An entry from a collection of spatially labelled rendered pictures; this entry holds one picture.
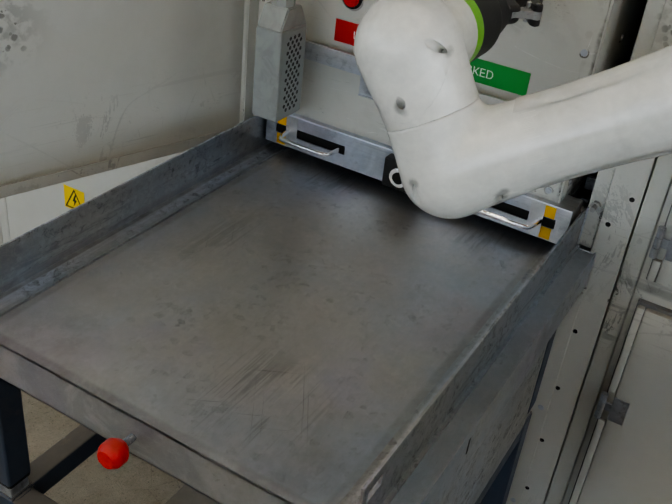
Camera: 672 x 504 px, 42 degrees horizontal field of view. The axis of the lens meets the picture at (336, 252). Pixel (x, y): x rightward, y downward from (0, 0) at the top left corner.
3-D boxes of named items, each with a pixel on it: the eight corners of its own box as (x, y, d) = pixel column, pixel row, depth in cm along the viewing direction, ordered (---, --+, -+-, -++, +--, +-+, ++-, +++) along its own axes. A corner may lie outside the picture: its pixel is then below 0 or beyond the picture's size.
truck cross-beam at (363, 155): (563, 247, 130) (573, 212, 127) (264, 139, 151) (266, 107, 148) (573, 233, 134) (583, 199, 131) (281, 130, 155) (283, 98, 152)
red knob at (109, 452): (116, 478, 92) (115, 456, 91) (93, 465, 94) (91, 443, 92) (145, 453, 96) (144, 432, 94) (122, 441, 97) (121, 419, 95)
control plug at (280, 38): (276, 124, 136) (283, 12, 126) (250, 115, 138) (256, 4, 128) (303, 109, 142) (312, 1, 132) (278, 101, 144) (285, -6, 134)
